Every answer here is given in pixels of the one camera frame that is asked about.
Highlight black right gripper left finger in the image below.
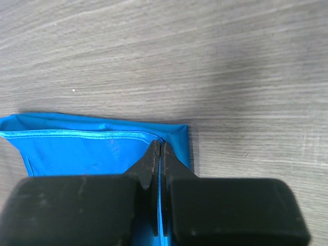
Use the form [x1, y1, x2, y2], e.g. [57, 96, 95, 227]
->
[1, 140, 160, 245]

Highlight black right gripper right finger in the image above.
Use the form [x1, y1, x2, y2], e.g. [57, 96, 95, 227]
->
[160, 142, 311, 245]

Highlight blue cloth napkin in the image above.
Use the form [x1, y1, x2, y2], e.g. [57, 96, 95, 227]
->
[0, 112, 194, 246]

